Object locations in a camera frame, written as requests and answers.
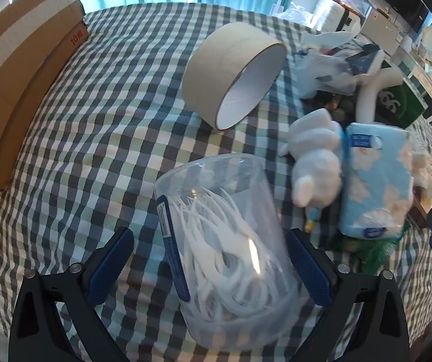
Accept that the checked blanket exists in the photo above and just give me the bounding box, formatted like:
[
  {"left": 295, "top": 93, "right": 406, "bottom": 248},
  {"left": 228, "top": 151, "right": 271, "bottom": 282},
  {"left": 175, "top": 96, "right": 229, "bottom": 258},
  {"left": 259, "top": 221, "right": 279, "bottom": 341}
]
[{"left": 0, "top": 2, "right": 432, "bottom": 362}]

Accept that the green snack packet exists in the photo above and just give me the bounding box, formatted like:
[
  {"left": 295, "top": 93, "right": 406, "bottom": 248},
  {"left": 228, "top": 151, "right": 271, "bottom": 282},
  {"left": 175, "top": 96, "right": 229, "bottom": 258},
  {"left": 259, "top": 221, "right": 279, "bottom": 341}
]
[{"left": 333, "top": 230, "right": 405, "bottom": 276}]

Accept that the clear plastic bag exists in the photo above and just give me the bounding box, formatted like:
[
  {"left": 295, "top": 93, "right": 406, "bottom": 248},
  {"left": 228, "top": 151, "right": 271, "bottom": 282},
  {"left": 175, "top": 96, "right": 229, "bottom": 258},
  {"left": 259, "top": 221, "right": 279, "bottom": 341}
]
[{"left": 282, "top": 2, "right": 315, "bottom": 27}]

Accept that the silver mini fridge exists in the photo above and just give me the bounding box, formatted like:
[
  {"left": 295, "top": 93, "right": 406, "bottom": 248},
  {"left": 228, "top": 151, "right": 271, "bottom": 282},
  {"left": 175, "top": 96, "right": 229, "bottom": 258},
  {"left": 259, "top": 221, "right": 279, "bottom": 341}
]
[{"left": 359, "top": 8, "right": 405, "bottom": 55}]

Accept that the dark blue packet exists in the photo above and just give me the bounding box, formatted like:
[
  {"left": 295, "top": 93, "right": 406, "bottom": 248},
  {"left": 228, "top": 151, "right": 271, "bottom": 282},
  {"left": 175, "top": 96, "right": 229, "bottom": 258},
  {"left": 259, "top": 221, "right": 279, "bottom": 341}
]
[{"left": 346, "top": 43, "right": 384, "bottom": 74}]

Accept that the large brown cardboard box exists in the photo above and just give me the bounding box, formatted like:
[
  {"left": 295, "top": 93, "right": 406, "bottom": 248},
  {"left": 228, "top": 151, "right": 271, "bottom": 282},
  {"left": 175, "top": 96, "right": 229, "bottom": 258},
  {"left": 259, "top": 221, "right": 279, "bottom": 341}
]
[{"left": 0, "top": 0, "right": 89, "bottom": 189}]

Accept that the white suitcase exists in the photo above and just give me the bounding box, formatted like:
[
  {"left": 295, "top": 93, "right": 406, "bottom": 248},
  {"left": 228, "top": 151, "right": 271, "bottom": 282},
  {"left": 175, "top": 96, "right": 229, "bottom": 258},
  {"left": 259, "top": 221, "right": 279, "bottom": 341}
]
[{"left": 312, "top": 0, "right": 347, "bottom": 31}]

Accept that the green box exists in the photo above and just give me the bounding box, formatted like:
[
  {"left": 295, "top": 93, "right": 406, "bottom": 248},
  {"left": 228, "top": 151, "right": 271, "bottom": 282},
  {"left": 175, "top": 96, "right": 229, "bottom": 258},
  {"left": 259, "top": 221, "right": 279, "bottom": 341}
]
[{"left": 374, "top": 83, "right": 428, "bottom": 129}]

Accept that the blue tissue pack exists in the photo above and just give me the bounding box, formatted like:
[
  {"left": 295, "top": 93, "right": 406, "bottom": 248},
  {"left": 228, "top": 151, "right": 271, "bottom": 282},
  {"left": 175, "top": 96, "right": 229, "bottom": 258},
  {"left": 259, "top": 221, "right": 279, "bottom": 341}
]
[{"left": 338, "top": 122, "right": 414, "bottom": 240}]

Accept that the white dressing table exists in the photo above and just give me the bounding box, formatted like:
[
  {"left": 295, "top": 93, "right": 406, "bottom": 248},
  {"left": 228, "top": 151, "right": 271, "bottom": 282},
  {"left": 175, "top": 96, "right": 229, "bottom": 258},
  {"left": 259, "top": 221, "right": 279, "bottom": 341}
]
[{"left": 401, "top": 51, "right": 432, "bottom": 121}]

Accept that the white lace cloth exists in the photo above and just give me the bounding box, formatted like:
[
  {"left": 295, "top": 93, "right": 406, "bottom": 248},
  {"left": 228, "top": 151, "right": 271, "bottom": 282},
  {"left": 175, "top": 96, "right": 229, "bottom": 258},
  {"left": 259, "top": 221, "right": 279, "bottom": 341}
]
[{"left": 412, "top": 151, "right": 432, "bottom": 197}]

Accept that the brown cardboard tube roll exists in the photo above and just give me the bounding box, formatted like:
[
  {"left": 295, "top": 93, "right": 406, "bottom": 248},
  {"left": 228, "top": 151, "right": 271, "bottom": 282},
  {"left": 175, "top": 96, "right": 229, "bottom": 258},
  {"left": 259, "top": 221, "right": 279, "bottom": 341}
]
[{"left": 181, "top": 21, "right": 287, "bottom": 132}]

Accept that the clear plastic floss pick jar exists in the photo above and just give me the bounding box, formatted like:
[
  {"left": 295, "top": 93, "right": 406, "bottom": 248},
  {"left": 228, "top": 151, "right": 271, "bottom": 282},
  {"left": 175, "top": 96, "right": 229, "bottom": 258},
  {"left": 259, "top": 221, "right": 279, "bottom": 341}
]
[{"left": 153, "top": 154, "right": 307, "bottom": 351}]

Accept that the white plush toy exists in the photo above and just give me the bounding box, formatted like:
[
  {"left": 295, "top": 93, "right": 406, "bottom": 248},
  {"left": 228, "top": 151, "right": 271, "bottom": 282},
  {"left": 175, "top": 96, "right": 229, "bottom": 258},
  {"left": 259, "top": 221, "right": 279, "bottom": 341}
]
[{"left": 278, "top": 68, "right": 405, "bottom": 232}]

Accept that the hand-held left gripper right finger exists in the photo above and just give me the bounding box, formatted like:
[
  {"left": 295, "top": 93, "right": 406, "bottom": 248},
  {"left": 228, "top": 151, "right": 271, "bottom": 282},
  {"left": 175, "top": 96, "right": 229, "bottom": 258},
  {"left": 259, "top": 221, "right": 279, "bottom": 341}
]
[{"left": 284, "top": 228, "right": 411, "bottom": 362}]

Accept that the white plastic bag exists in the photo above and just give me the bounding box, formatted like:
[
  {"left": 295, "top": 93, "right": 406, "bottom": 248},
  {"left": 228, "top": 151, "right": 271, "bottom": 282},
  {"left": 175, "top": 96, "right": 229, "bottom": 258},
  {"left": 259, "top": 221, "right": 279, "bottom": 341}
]
[{"left": 295, "top": 30, "right": 363, "bottom": 96}]

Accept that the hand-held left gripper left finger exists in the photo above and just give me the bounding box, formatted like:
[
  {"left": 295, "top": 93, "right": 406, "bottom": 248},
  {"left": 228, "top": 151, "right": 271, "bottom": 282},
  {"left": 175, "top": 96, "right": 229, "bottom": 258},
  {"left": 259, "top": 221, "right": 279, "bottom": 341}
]
[{"left": 9, "top": 227, "right": 135, "bottom": 362}]

